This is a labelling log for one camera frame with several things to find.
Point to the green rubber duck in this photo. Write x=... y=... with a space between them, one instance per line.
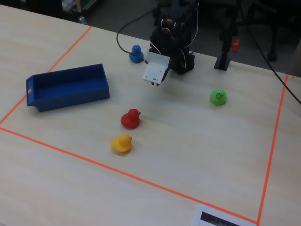
x=218 y=97

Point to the red rubber duck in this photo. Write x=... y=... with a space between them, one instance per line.
x=129 y=120

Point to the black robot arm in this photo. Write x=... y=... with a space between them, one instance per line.
x=185 y=58

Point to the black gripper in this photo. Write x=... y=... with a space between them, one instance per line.
x=167 y=70

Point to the blue rubber duck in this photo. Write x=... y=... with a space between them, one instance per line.
x=136 y=56

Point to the black office chair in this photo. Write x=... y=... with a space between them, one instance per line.
x=272 y=56

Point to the white paper with black bar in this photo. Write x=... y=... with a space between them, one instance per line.
x=200 y=217

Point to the yellow rubber duck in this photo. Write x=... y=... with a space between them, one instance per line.
x=121 y=144

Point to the black camera stand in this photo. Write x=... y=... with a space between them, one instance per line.
x=222 y=61

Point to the blue plastic box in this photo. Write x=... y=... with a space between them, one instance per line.
x=70 y=95

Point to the orange tape strip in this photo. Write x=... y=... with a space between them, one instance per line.
x=117 y=171
x=272 y=146
x=58 y=61

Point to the red clamp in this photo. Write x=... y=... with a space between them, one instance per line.
x=235 y=46

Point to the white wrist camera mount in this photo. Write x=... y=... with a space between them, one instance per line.
x=155 y=69

